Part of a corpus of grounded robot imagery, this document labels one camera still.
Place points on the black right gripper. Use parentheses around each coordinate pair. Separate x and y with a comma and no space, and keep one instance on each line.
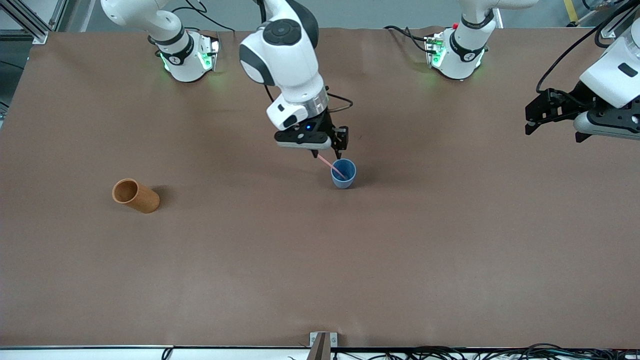
(326,125)

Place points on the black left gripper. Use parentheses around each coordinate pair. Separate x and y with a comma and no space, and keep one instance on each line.
(580,97)

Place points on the pink chopstick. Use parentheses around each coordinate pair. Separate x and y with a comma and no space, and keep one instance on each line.
(336,170)

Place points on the blue cup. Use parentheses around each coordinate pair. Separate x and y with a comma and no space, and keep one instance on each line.
(344,181)

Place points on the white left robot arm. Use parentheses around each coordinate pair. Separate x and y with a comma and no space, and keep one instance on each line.
(612,75)

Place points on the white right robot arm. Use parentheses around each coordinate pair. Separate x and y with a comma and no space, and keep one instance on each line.
(282,55)

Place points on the brown wooden cup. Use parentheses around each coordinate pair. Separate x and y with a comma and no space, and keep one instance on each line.
(142,198)

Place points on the brown table cover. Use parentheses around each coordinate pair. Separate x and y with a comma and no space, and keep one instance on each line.
(310,250)

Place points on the metal table bracket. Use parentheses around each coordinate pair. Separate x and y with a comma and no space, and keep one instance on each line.
(323,342)

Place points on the aluminium frame profile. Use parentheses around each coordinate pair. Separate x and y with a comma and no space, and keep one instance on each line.
(27,20)

